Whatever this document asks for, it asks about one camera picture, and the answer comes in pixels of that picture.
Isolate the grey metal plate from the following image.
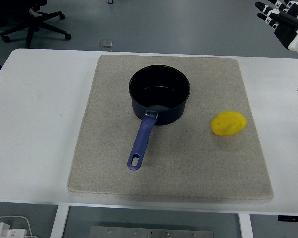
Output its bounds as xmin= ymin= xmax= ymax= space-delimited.
xmin=90 ymin=226 xmax=215 ymax=238

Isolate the black office chair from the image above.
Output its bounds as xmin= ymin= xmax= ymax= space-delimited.
xmin=0 ymin=0 xmax=72 ymax=49

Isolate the blue pot with handle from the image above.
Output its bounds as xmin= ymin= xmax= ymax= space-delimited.
xmin=126 ymin=64 xmax=191 ymax=171

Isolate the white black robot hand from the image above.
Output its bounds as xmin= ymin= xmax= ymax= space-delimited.
xmin=254 ymin=0 xmax=298 ymax=60

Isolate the beige rectangular mat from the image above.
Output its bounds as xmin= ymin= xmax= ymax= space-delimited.
xmin=67 ymin=54 xmax=274 ymax=201

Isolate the white power adapter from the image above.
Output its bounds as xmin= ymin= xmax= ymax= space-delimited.
xmin=0 ymin=222 xmax=28 ymax=238

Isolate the white table leg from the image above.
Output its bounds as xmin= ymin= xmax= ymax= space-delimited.
xmin=50 ymin=204 xmax=71 ymax=238
xmin=238 ymin=213 xmax=254 ymax=238

